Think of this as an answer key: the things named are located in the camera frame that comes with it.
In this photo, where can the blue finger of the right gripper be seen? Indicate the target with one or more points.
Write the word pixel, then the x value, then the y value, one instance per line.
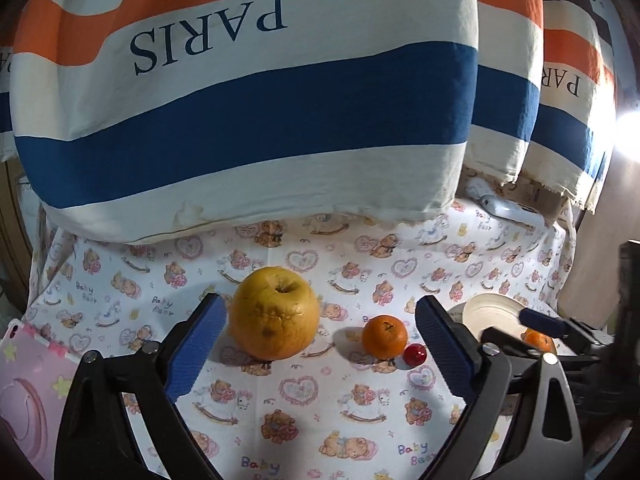
pixel 542 323

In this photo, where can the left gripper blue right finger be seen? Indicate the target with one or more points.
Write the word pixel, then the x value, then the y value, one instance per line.
pixel 451 345

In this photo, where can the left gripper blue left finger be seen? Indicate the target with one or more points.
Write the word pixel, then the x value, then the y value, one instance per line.
pixel 189 344

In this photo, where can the orange mandarin front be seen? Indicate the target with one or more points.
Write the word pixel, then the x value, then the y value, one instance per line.
pixel 538 340

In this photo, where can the orange mandarin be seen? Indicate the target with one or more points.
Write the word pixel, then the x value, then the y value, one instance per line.
pixel 538 340
pixel 384 337

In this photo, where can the small red apple middle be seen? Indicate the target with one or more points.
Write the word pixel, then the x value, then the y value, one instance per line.
pixel 414 355

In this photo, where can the cream round plate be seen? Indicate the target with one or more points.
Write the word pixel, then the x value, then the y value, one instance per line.
pixel 492 310

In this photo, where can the beige wooden headboard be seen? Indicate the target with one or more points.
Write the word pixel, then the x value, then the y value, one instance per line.
pixel 590 293

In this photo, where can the orange mandarin near pomelo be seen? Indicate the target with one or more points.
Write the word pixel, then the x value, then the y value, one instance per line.
pixel 384 337

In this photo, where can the large yellow pomelo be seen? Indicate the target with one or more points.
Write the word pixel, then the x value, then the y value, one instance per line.
pixel 274 314

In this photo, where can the white remote control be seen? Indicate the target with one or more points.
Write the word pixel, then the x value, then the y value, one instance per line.
pixel 509 210

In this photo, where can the baby bear printed sheet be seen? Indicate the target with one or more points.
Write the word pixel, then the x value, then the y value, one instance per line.
pixel 332 411

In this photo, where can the pink storage box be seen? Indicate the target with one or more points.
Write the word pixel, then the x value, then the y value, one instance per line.
pixel 36 375

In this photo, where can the striped Paris blanket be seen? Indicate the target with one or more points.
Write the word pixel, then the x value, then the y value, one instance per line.
pixel 138 119

